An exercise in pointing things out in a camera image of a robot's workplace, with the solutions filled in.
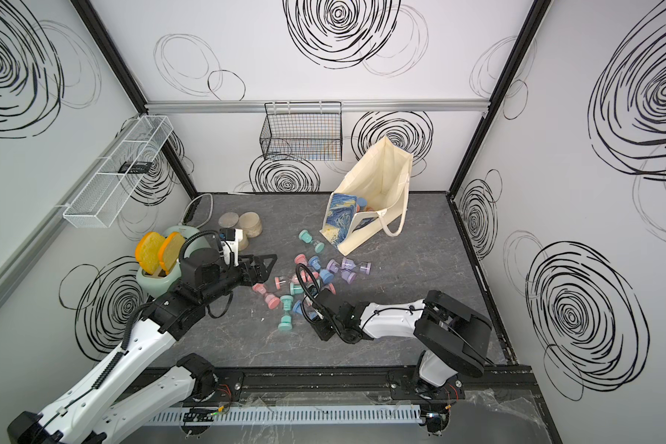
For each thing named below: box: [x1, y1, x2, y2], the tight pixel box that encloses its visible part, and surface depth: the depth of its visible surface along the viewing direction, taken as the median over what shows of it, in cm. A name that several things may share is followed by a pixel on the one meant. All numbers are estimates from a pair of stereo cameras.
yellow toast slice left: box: [135, 231, 166, 276], surface depth 80 cm
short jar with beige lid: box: [238, 210, 264, 239], surface depth 105 cm
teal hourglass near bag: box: [298, 229, 325, 254], surface depth 104 cm
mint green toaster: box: [135, 224, 210, 297], surface depth 80 cm
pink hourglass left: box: [252, 283, 281, 310], surface depth 88 cm
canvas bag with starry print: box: [320, 135, 414, 256], surface depth 97 cm
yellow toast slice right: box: [158, 232, 186, 275], surface depth 79 cm
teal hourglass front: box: [277, 295, 294, 332], surface depth 86 cm
